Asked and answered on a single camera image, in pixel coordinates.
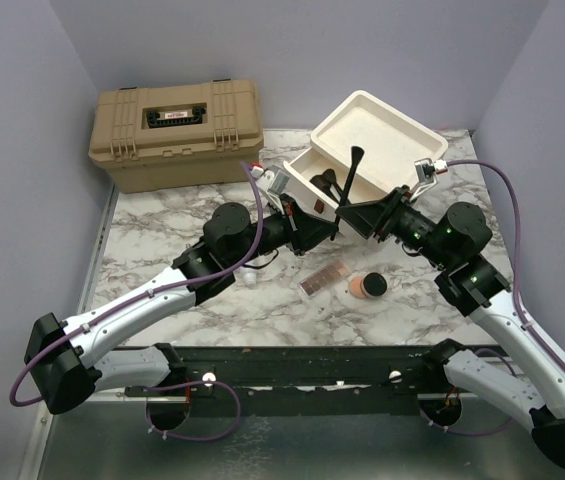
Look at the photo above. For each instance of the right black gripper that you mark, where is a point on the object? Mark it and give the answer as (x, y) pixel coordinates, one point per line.
(380, 216)

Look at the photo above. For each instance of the black angled makeup brush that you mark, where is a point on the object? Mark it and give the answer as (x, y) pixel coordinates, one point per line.
(335, 190)

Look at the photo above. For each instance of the black round makeup brush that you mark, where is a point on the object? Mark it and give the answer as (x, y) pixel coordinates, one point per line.
(357, 154)

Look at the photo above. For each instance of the black round compact jar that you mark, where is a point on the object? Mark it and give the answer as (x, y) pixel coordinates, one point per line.
(374, 285)

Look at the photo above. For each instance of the black mounting rail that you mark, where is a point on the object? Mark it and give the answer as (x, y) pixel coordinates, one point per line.
(303, 381)

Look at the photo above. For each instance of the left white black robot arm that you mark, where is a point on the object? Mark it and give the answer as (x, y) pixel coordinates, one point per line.
(71, 359)

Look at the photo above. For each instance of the black fan makeup brush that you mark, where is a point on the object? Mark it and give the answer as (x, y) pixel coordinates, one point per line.
(322, 184)

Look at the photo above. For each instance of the cream drawer organizer cabinet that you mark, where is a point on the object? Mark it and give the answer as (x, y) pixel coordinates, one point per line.
(392, 141)

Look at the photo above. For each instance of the cream top drawer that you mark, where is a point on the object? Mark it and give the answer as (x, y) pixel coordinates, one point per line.
(312, 200)

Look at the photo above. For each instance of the tan plastic toolbox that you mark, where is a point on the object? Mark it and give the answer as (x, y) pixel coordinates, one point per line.
(149, 139)

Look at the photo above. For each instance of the orange makeup sponge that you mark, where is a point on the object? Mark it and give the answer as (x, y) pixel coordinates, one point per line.
(356, 287)

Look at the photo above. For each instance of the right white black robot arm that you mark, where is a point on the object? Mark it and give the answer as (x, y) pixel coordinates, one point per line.
(468, 282)

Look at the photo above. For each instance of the white cosmetic bottle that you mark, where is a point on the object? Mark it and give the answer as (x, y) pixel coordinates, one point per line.
(249, 278)

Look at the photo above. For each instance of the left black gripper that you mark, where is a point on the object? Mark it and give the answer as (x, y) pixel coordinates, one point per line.
(302, 229)

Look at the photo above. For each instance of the brown eyeshadow palette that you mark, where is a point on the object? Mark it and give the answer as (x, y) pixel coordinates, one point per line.
(324, 278)

